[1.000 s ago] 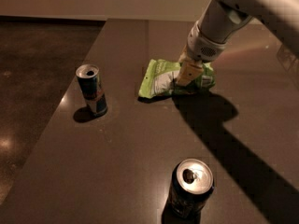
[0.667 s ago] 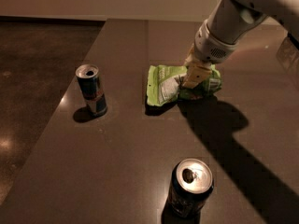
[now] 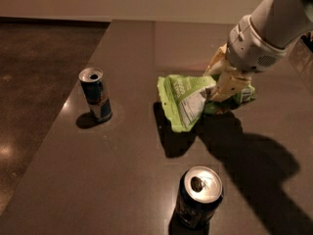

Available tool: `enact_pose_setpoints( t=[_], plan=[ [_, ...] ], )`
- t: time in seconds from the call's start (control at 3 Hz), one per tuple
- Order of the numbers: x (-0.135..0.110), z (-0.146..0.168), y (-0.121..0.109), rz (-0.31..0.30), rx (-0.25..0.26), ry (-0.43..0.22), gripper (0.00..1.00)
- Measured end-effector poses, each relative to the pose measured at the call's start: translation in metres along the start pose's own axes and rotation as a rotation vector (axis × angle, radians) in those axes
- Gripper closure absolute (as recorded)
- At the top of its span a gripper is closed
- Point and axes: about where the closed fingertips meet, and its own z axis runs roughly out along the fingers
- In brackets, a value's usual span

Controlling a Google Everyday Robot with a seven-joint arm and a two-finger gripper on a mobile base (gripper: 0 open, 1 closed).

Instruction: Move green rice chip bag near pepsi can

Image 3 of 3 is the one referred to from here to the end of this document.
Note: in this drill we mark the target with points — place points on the blue pepsi can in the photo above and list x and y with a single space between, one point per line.
200 193

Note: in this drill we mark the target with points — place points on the slim red bull can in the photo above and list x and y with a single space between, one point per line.
96 93

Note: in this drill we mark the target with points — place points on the green rice chip bag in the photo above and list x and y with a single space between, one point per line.
184 100

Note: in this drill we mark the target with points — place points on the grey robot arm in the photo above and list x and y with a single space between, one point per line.
280 22

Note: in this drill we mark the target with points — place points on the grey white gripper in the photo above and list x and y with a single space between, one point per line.
250 51

